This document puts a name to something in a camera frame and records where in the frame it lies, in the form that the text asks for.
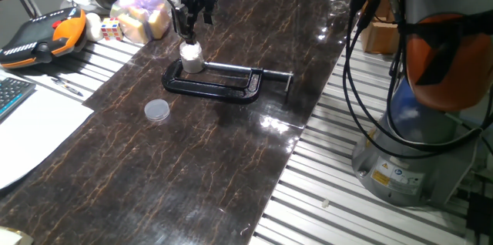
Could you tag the large white paper sheet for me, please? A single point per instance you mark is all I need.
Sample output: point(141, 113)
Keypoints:
point(34, 133)

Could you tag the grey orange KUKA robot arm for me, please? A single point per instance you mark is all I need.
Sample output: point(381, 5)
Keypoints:
point(423, 141)

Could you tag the black metal C-clamp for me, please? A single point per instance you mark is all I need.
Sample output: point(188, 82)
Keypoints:
point(212, 91)

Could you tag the open brown cardboard box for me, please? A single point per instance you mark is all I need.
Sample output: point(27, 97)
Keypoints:
point(379, 33)

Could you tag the black computer keyboard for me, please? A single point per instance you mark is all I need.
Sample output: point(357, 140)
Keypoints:
point(11, 92)

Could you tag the black power box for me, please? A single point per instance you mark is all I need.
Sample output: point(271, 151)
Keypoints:
point(479, 214)

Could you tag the plastic bag of sponges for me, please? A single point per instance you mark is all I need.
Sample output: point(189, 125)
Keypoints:
point(142, 14)

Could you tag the Rubik's cube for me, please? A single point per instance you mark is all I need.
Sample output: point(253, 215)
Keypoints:
point(111, 29)

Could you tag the glass jar gold lid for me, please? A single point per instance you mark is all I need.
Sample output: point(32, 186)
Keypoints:
point(341, 2)

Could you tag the dark marble pattern mat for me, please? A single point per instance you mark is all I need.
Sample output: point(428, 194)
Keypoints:
point(154, 168)

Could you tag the dark pen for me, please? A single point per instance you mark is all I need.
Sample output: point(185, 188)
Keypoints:
point(67, 88)

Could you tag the white spool stand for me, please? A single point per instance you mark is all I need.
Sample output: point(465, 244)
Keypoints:
point(82, 2)

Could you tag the small clear jar white contents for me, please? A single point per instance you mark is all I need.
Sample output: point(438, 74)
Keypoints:
point(192, 60)

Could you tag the small white scrap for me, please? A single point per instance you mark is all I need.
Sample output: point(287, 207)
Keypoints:
point(325, 202)

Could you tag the orange black teach pendant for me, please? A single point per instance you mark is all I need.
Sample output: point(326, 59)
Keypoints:
point(42, 41)

